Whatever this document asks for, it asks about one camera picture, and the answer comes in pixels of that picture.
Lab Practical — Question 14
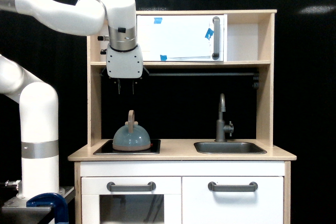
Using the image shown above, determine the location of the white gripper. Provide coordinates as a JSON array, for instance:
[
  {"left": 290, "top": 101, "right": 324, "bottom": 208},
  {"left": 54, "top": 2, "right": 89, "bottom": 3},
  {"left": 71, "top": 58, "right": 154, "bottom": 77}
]
[{"left": 106, "top": 44, "right": 143, "bottom": 95}]

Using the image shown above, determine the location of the blue toy teapot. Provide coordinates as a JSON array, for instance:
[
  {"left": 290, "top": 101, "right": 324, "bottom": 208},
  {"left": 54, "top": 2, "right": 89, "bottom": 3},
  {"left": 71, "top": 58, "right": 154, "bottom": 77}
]
[{"left": 112, "top": 110, "right": 151, "bottom": 152}]

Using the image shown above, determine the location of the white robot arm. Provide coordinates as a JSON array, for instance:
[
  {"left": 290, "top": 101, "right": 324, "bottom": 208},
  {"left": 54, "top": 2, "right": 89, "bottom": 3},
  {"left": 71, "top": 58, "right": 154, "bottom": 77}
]
[{"left": 1, "top": 0, "right": 143, "bottom": 199}]

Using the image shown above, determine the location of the black toy stove top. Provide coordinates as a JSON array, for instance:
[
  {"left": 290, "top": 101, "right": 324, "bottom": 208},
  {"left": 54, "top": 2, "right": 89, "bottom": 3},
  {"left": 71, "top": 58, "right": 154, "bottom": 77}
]
[{"left": 93, "top": 139, "right": 161, "bottom": 155}]

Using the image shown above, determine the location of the blue tape piece bottom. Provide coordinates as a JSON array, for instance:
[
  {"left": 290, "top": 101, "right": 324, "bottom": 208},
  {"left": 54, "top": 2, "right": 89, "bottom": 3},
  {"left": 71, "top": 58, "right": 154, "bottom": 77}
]
[{"left": 160, "top": 55, "right": 167, "bottom": 61}]

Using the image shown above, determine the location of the blue tape piece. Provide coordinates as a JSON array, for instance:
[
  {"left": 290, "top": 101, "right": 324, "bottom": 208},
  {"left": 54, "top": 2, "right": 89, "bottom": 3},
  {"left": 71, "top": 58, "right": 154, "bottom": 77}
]
[
  {"left": 154, "top": 17, "right": 163, "bottom": 24},
  {"left": 160, "top": 55, "right": 167, "bottom": 61},
  {"left": 205, "top": 28, "right": 214, "bottom": 40}
]

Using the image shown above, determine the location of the white microwave door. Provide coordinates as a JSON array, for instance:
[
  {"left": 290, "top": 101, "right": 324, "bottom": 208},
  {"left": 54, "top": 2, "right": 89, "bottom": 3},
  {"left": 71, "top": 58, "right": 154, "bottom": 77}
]
[{"left": 137, "top": 14, "right": 227, "bottom": 62}]

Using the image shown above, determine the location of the blue tape piece top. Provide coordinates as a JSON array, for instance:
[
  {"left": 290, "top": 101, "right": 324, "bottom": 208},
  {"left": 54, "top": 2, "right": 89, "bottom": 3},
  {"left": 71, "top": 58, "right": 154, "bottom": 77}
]
[{"left": 154, "top": 17, "right": 163, "bottom": 24}]

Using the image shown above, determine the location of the blue tape piece right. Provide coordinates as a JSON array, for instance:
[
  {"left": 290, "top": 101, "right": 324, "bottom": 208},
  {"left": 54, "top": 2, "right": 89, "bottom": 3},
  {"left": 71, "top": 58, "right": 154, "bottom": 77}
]
[{"left": 205, "top": 28, "right": 214, "bottom": 40}]

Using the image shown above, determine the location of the grey toy faucet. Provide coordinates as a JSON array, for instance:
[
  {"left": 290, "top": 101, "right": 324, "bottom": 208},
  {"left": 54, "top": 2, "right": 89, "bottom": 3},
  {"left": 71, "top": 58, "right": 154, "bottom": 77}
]
[{"left": 215, "top": 93, "right": 234, "bottom": 143}]

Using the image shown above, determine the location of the white oven door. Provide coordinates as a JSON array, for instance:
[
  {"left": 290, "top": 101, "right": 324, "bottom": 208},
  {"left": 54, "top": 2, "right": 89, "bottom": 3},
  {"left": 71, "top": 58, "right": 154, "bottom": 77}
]
[{"left": 81, "top": 177, "right": 182, "bottom": 223}]

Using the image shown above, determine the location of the grey toy sink basin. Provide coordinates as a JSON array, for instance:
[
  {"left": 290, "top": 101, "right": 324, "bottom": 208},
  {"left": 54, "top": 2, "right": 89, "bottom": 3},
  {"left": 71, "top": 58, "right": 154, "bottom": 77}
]
[{"left": 194, "top": 142, "right": 267, "bottom": 154}]

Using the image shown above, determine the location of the blue c-clamp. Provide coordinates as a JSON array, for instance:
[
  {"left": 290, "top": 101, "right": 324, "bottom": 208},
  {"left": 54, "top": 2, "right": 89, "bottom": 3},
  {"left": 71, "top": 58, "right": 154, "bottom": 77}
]
[{"left": 26, "top": 193, "right": 69, "bottom": 224}]

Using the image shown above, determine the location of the white cabinet door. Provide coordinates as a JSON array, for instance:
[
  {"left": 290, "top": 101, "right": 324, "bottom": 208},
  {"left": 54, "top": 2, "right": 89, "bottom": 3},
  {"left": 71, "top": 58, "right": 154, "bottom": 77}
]
[{"left": 182, "top": 176, "right": 284, "bottom": 223}]

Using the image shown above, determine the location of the grey microwave door handle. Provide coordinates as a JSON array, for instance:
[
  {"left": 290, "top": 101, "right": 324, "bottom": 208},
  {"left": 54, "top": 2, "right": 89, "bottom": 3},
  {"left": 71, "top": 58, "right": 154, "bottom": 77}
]
[{"left": 212, "top": 16, "right": 221, "bottom": 60}]

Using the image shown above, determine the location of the grey oven door handle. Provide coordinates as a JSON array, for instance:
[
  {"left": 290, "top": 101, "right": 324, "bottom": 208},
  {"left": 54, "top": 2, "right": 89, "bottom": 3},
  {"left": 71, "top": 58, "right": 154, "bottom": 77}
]
[{"left": 107, "top": 182, "right": 156, "bottom": 192}]

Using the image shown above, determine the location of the grey hanging rail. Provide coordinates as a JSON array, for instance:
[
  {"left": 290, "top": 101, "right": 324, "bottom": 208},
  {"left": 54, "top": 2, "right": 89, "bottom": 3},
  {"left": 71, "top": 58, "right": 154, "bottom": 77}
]
[{"left": 142, "top": 72, "right": 259, "bottom": 78}]

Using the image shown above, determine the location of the wooden toy kitchen frame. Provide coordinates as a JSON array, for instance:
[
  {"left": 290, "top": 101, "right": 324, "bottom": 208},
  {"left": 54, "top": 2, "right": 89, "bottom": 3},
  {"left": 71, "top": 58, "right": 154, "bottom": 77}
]
[{"left": 69, "top": 9, "right": 296, "bottom": 223}]

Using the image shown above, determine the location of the grey cabinet door handle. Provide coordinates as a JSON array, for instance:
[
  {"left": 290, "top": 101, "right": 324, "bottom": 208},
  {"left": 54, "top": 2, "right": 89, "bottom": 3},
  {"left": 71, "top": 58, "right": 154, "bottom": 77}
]
[{"left": 208, "top": 182, "right": 258, "bottom": 193}]

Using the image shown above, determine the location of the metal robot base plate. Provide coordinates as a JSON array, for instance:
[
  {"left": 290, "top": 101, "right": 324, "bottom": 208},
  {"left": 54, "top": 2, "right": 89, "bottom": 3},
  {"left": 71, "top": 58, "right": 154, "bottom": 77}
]
[{"left": 2, "top": 186, "right": 76, "bottom": 213}]

